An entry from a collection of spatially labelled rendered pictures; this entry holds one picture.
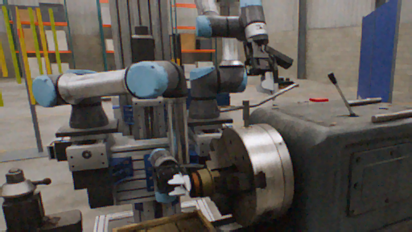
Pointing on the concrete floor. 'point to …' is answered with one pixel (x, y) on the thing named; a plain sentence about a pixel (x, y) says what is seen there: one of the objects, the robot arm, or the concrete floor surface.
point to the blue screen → (379, 51)
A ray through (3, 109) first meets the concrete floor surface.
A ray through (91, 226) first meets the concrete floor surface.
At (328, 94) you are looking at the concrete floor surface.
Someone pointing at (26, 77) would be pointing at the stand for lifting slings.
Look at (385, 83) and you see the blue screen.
